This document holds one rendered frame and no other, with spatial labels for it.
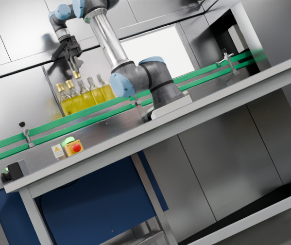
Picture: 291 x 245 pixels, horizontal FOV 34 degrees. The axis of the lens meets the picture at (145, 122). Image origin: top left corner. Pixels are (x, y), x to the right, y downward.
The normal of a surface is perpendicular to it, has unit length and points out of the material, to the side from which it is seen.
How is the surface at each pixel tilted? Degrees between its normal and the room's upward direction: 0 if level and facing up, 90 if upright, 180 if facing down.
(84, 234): 90
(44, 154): 90
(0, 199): 90
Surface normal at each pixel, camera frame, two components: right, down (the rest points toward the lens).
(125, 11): 0.36, -0.23
